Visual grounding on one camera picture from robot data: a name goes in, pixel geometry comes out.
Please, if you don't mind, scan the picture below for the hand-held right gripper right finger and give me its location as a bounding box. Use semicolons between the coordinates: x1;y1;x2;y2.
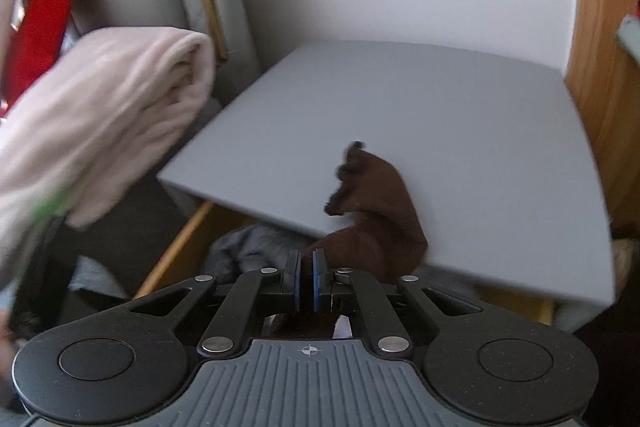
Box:
312;248;484;356

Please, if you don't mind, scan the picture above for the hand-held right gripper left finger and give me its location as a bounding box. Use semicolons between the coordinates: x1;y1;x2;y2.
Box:
131;249;302;357

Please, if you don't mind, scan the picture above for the grey patterned underwear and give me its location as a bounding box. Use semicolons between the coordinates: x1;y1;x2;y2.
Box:
202;224;306;283

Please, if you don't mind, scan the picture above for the brown sock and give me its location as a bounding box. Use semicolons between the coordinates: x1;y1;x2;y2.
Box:
270;141;430;339

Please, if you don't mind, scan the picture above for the wooden drawer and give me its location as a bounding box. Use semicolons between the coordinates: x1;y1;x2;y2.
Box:
134;202;556;323

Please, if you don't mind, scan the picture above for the pink fleece blanket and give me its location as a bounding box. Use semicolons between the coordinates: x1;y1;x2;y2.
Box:
0;27;217;288

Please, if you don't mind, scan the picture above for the grey nightstand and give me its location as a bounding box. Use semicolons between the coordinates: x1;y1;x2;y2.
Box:
156;39;617;333

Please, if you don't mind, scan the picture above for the red cloth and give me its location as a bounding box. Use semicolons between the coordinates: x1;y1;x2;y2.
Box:
10;0;86;108

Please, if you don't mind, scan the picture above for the wooden wardrobe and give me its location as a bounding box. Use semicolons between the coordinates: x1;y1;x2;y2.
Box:
562;0;640;228

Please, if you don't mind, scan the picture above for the grey garment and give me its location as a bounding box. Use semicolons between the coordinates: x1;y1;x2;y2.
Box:
616;14;640;58

